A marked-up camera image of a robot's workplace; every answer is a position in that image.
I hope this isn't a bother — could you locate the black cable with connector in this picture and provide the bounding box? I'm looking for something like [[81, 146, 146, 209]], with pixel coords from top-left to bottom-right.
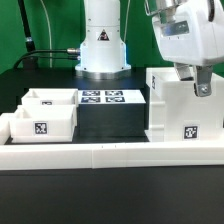
[[13, 47, 82, 70]]

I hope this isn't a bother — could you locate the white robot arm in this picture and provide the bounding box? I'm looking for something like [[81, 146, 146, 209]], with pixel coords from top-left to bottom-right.
[[76, 0, 224, 97]]

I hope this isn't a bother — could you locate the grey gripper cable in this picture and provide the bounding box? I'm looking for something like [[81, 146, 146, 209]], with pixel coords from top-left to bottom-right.
[[143, 0, 168, 17]]

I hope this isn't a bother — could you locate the white foam border frame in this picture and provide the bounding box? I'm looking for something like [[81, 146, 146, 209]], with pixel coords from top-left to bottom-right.
[[0, 113, 224, 170]]

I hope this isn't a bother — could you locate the white rear drawer tray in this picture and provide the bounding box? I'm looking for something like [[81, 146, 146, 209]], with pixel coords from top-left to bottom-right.
[[21, 88, 78, 106]]

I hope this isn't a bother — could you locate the white drawer cabinet box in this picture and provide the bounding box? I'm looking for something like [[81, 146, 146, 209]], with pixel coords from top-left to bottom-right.
[[146, 67, 224, 142]]

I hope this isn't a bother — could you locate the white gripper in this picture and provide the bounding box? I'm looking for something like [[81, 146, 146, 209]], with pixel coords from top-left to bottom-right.
[[152, 0, 224, 97]]

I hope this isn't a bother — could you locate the white drawer tray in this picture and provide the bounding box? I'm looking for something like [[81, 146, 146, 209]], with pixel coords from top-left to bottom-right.
[[10, 105, 77, 143], [21, 88, 78, 106]]

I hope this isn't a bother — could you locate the white front drawer tray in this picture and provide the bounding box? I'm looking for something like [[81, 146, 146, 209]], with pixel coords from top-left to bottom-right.
[[10, 105, 77, 143]]

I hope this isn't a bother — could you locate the white fiducial marker sheet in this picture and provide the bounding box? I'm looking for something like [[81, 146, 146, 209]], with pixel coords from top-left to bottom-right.
[[78, 90, 145, 104]]

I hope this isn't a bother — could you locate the black pole stand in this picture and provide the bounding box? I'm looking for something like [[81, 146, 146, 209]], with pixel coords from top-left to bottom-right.
[[17, 0, 38, 70]]

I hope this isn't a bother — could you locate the white thin cable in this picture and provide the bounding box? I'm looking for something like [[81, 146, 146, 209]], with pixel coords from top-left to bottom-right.
[[39, 0, 54, 69]]

